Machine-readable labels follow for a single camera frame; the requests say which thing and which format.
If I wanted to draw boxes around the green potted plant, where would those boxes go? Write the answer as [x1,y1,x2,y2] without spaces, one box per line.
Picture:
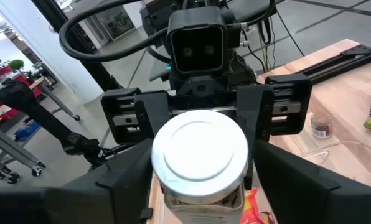
[7,58,25,72]

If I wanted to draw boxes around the blue floor object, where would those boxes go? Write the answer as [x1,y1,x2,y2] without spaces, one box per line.
[14,121,40,141]

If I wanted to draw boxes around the small glass spice bottle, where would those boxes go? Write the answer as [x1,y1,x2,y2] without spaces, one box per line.
[310,111,333,140]

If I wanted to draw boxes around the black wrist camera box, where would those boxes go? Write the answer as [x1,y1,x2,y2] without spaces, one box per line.
[166,6,228,75]

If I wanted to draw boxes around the orange ramen packet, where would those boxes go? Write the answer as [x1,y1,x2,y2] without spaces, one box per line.
[240,187,278,224]

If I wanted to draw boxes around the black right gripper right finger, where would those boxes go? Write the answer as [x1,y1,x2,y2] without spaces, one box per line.
[255,140,371,224]

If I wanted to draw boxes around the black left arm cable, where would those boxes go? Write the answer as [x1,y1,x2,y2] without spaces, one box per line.
[59,0,174,62]

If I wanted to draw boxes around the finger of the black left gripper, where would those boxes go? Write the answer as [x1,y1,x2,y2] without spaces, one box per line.
[237,84,275,191]
[134,92,171,142]

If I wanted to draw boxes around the framed wall poster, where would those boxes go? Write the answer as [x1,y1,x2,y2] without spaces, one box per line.
[96,6,136,40]

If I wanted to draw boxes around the gray wheeled cart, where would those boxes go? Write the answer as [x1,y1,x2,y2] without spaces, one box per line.
[0,124,47,184]

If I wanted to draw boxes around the small clear plastic container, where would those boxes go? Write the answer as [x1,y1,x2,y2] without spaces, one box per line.
[297,139,371,190]

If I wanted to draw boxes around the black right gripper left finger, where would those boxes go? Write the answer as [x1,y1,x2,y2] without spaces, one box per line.
[45,139,154,224]

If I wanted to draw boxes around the seasoning jar white lid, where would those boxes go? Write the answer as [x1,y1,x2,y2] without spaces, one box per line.
[151,109,249,224]

